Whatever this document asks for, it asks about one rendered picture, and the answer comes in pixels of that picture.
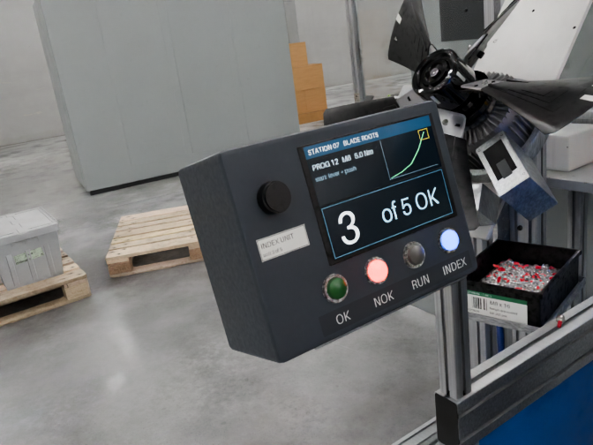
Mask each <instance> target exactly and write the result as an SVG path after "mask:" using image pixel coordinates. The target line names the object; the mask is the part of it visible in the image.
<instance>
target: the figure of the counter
mask: <svg viewBox="0 0 593 445"><path fill-rule="evenodd" d="M320 211H321V214H322V218H323V221H324V224H325V227H326V231H327V236H328V240H329V243H330V246H331V249H332V253H333V256H334V260H339V259H340V258H343V257H345V256H348V255H350V254H352V253H356V252H358V251H361V250H363V249H365V248H368V247H370V246H373V245H376V244H375V241H374V237H373V234H372V228H371V225H370V222H369V218H368V215H367V212H366V208H365V204H364V199H363V195H362V194H360V195H357V196H355V197H352V198H349V199H346V200H341V201H338V202H335V203H333V204H330V205H327V206H324V207H320Z"/></svg>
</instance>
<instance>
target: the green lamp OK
mask: <svg viewBox="0 0 593 445"><path fill-rule="evenodd" d="M348 289H349V287H348V283H347V281H346V279H345V278H344V277H343V276H342V275H338V274H331V275H328V276H327V277H326V279H325V280H324V282H323V285H322V291H323V295H324V297H325V299H326V300H327V301H329V302H330V303H339V302H342V301H343V299H345V298H346V296H347V294H348Z"/></svg>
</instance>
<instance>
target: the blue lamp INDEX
mask: <svg viewBox="0 0 593 445"><path fill-rule="evenodd" d="M438 240H439V247H440V249H441V250H442V251H443V252H444V253H452V252H454V251H455V250H456V249H457V247H458V244H459V238H458V235H457V233H456V231H455V230H454V229H452V228H448V227H446V228H444V229H442V230H441V231H440V233H439V238H438Z"/></svg>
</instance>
